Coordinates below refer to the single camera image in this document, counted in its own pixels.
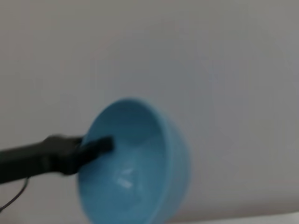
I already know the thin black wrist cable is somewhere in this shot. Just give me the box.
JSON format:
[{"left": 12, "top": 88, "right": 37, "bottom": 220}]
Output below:
[{"left": 0, "top": 177, "right": 30, "bottom": 212}]

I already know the blue bowl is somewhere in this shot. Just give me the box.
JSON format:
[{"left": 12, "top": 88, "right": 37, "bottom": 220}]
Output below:
[{"left": 77, "top": 98, "right": 193, "bottom": 224}]

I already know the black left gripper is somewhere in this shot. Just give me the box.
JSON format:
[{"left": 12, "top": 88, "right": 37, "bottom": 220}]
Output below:
[{"left": 0, "top": 134, "right": 115, "bottom": 185}]

